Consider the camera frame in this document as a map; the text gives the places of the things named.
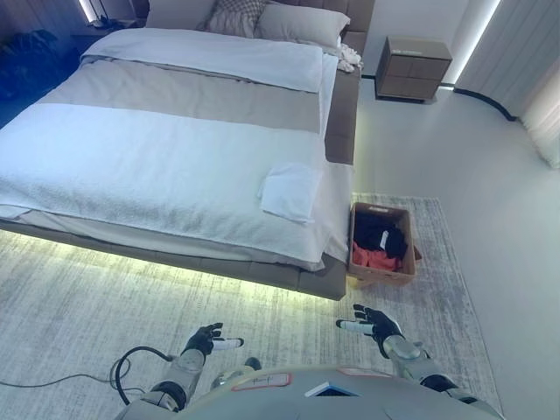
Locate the black garment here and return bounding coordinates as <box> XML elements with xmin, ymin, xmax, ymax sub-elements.
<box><xmin>353</xmin><ymin>225</ymin><xmax>410</xmax><ymax>260</ymax></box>

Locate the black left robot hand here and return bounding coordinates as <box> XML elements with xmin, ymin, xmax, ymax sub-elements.
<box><xmin>182</xmin><ymin>322</ymin><xmax>245</xmax><ymax>358</ymax></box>

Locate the black curved floor track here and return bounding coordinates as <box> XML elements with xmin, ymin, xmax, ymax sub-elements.
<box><xmin>439</xmin><ymin>80</ymin><xmax>524</xmax><ymax>123</ymax></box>

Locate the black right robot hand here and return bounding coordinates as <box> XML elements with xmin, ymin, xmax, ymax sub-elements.
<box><xmin>335</xmin><ymin>304</ymin><xmax>406</xmax><ymax>351</ymax></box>

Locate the grey patterned rug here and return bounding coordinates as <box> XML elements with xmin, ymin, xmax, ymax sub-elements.
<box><xmin>0</xmin><ymin>196</ymin><xmax>504</xmax><ymax>420</ymax></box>

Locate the grey robot torso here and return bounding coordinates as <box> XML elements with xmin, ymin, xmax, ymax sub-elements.
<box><xmin>115</xmin><ymin>365</ymin><xmax>495</xmax><ymax>420</ymax></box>

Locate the orange garment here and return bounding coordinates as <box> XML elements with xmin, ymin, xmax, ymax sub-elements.
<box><xmin>352</xmin><ymin>247</ymin><xmax>406</xmax><ymax>272</ymax></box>

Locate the white sheer curtain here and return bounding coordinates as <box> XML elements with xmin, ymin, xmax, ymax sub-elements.
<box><xmin>522</xmin><ymin>65</ymin><xmax>560</xmax><ymax>172</ymax></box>

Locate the brown cardboard box basket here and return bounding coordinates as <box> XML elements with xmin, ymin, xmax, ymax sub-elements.
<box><xmin>348</xmin><ymin>201</ymin><xmax>424</xmax><ymax>288</ymax></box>

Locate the checkered pillow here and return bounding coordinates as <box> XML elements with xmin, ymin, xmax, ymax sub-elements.
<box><xmin>196</xmin><ymin>0</ymin><xmax>270</xmax><ymax>39</ymax></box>

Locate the grey curtain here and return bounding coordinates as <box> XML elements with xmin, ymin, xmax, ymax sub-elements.
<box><xmin>457</xmin><ymin>0</ymin><xmax>560</xmax><ymax>119</ymax></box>

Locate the brown upholstered headboard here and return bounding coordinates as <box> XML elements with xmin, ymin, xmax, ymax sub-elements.
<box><xmin>146</xmin><ymin>0</ymin><xmax>376</xmax><ymax>58</ymax></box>

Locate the thin grey floor cable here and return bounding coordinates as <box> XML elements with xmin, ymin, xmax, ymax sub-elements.
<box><xmin>0</xmin><ymin>371</ymin><xmax>115</xmax><ymax>390</ymax></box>

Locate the white towel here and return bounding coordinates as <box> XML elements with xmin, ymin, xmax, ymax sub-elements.
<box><xmin>256</xmin><ymin>162</ymin><xmax>323</xmax><ymax>225</ymax></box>

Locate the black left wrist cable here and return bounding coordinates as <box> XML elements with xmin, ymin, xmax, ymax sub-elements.
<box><xmin>108</xmin><ymin>346</ymin><xmax>174</xmax><ymax>406</ymax></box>

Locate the brown wooden nightstand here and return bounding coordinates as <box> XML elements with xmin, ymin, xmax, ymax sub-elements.
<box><xmin>374</xmin><ymin>35</ymin><xmax>454</xmax><ymax>106</ymax></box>

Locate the crumpled white cloth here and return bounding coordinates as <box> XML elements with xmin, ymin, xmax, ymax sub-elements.
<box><xmin>335</xmin><ymin>42</ymin><xmax>364</xmax><ymax>74</ymax></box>

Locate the grey pillow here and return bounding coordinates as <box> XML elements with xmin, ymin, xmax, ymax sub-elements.
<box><xmin>253</xmin><ymin>3</ymin><xmax>351</xmax><ymax>48</ymax></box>

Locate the bed with white duvet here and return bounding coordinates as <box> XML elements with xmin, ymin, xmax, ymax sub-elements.
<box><xmin>0</xmin><ymin>43</ymin><xmax>364</xmax><ymax>303</ymax></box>
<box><xmin>0</xmin><ymin>26</ymin><xmax>355</xmax><ymax>272</ymax></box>

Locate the dark blue bulky seat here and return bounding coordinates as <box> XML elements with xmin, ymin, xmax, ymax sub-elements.
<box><xmin>0</xmin><ymin>30</ymin><xmax>82</xmax><ymax>128</ymax></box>

